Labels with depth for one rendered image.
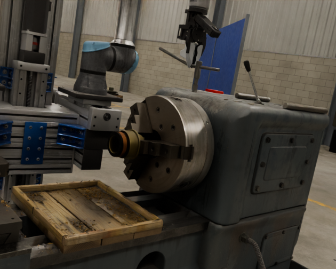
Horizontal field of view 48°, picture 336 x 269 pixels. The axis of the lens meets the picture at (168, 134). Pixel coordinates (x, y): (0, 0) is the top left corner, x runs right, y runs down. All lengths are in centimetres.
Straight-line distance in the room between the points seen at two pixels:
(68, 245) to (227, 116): 60
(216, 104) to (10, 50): 94
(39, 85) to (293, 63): 1096
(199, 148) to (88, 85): 72
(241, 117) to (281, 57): 1138
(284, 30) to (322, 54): 151
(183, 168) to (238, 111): 25
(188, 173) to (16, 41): 99
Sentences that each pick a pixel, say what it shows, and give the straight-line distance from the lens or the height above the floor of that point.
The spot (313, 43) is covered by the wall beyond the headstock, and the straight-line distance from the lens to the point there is 1218.
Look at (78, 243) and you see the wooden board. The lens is 95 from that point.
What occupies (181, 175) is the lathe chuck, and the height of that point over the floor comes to 102.
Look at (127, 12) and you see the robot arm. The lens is 179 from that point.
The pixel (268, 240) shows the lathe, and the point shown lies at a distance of 152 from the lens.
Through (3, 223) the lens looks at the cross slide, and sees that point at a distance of 83.
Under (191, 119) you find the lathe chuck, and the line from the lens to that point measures 113.
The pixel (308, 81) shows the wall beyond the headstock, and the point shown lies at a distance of 1198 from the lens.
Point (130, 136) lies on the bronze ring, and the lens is 111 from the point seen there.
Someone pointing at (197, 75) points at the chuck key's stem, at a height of 132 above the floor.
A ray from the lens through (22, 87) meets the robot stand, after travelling 169.
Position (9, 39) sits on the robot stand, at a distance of 176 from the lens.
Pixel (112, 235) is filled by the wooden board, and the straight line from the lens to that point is 99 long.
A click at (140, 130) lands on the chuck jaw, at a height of 112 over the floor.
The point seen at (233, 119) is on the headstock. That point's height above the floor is 120.
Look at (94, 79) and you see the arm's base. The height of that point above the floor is 123.
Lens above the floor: 132
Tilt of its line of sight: 10 degrees down
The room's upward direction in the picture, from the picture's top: 10 degrees clockwise
